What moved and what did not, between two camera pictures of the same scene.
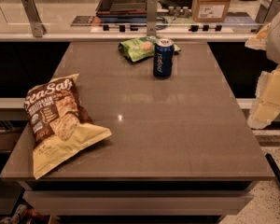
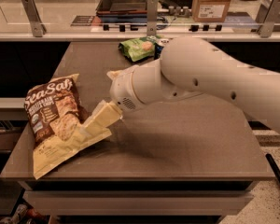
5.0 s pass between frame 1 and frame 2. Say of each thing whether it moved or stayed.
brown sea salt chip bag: stayed
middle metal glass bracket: stayed
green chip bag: stayed
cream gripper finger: moved
